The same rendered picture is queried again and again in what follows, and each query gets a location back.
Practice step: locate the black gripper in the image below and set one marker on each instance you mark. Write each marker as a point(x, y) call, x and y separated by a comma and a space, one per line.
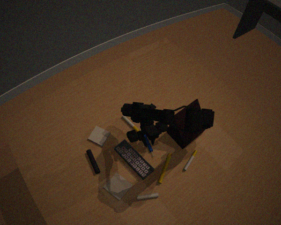
point(135, 136)

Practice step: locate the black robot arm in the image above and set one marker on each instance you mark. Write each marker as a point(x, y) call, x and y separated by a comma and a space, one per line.
point(195, 119)

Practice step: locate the keyboard with white letter keys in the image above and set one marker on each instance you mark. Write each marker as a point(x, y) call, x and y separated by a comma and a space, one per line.
point(134, 159)

